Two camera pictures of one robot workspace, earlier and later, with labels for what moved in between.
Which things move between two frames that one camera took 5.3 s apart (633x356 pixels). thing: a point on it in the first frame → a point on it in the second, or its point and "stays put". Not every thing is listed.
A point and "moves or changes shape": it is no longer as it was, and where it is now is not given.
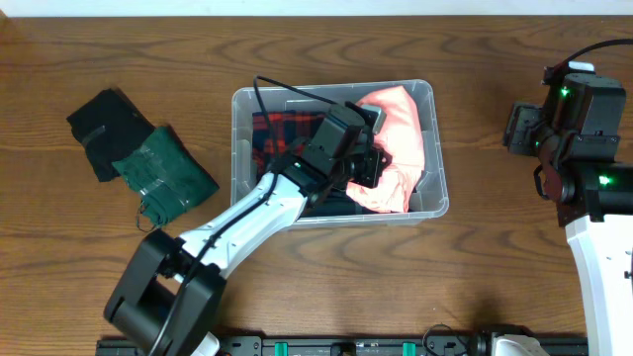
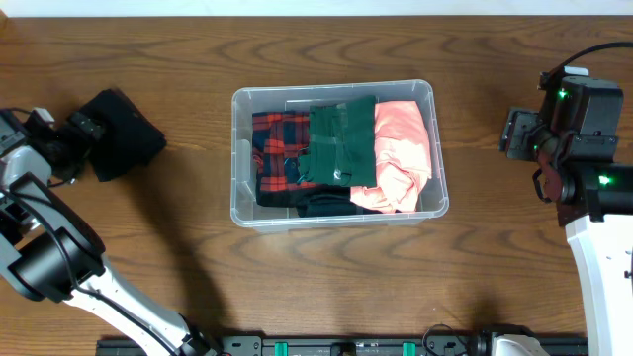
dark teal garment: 338,205 stays put
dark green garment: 164,174 moves or changes shape
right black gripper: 530,120 stays put
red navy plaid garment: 274,131 stays put
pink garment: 403,136 moves or changes shape
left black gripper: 371,168 → 87,126
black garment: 107,127 stays put
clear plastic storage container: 269,123 stays put
